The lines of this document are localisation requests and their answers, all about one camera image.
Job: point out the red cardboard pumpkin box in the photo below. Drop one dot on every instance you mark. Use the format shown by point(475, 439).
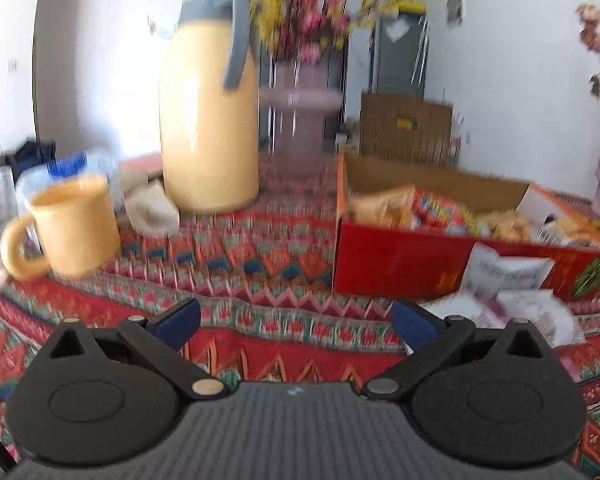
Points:
point(427, 263)

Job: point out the yellow box on fridge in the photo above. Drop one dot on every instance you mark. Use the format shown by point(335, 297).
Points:
point(413, 7)

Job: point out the white grey crumpled packet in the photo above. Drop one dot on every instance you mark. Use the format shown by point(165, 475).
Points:
point(550, 315)

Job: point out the grey refrigerator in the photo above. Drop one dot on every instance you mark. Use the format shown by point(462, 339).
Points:
point(398, 59)

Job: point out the yellow thermos jug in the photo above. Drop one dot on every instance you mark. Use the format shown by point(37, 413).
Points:
point(208, 108)

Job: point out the white pouch near box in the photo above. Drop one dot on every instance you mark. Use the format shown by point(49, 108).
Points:
point(487, 272)

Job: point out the orange white chip packet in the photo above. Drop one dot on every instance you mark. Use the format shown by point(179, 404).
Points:
point(509, 226)

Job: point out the red blue snack bag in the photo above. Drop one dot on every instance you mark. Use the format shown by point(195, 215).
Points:
point(439, 212)

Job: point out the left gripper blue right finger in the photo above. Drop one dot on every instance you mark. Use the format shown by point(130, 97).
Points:
point(414, 325)

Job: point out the patterned red tablecloth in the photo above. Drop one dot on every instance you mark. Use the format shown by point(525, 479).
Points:
point(285, 378)

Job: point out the orange cracker packet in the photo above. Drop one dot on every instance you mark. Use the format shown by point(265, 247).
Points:
point(389, 209)

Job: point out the dark bag on floor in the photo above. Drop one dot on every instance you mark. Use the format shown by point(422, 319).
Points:
point(30, 154)

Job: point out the pink ring vase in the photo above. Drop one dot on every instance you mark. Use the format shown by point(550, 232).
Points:
point(299, 98)

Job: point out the yellow ceramic mug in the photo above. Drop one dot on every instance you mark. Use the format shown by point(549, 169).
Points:
point(76, 228)

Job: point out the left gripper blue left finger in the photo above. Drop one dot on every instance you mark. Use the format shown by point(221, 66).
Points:
point(177, 325)

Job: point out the brown wooden chair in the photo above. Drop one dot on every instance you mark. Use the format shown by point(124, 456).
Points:
point(403, 128)

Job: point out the blue capped plastic bottle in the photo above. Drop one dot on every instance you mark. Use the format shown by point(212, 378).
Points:
point(38, 178)

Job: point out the dried pink roses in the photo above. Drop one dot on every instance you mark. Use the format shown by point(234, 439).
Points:
point(588, 15)

